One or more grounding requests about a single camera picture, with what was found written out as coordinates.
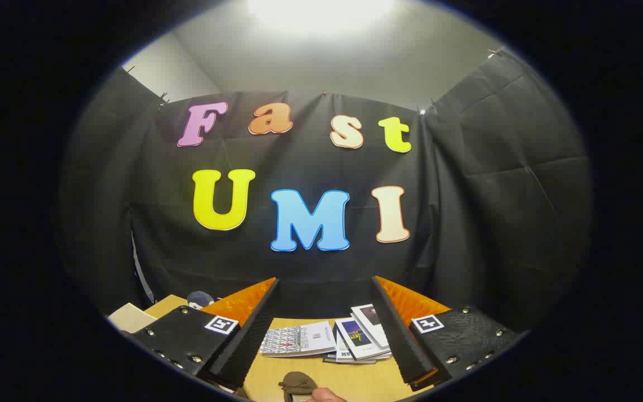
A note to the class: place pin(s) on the beige fabric storage box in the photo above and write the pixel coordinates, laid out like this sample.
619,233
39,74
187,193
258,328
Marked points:
129,318

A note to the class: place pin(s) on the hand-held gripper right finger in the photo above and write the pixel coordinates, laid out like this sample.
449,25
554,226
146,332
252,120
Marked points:
405,340

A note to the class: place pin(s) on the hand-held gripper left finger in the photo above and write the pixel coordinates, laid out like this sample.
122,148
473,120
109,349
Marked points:
249,340

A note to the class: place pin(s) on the brown fuzzy shoe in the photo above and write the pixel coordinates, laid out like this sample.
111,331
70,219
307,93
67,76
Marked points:
297,382

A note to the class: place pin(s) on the grey patterned cover book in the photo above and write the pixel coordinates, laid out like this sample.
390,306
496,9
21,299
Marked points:
299,338

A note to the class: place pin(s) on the penguin plush toy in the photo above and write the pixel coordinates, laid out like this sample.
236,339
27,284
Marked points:
200,298

